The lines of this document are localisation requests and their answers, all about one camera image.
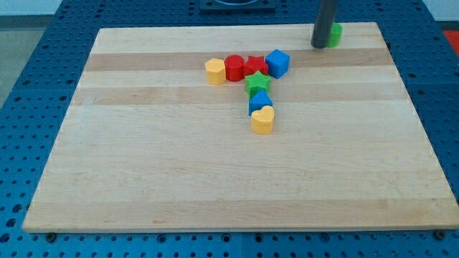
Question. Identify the green cylinder block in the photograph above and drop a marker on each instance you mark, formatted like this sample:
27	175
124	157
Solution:
335	35

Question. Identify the yellow heart block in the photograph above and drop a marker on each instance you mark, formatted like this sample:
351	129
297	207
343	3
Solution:
262	120

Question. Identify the blue triangle block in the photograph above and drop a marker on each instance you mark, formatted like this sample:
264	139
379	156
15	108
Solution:
258	101

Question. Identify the green star block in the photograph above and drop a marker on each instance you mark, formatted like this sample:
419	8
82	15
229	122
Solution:
257	82

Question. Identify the yellow pentagon block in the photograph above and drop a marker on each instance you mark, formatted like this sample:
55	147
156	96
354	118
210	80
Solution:
216	71

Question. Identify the red cylinder block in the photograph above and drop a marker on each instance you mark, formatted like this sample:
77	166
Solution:
234	67

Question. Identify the red star block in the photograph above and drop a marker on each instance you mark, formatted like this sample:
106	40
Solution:
255	64

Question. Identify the blue cube block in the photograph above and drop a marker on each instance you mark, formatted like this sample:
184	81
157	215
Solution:
278	63

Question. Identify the light wooden board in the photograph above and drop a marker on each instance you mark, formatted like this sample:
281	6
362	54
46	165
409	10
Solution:
148	145

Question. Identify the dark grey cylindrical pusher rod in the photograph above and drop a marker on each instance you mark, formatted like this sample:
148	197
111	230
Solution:
324	21

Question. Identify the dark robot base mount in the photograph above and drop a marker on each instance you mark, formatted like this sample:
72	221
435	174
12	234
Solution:
210	6

